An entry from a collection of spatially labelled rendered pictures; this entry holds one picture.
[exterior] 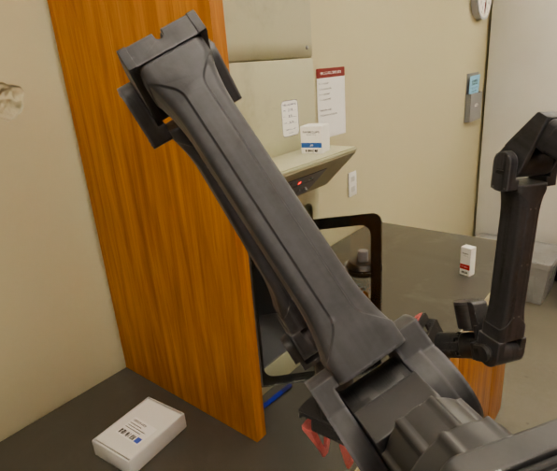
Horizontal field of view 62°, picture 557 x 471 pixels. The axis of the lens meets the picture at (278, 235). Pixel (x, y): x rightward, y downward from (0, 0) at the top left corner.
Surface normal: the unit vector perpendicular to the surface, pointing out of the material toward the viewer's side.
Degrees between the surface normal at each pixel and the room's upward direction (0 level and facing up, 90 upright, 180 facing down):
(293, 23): 90
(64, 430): 0
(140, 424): 0
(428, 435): 31
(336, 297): 61
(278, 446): 0
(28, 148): 90
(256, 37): 90
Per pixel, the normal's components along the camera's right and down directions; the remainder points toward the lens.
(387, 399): -0.44, -0.80
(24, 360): 0.78, 0.16
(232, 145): 0.04, -0.17
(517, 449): -0.07, -0.94
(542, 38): -0.62, 0.31
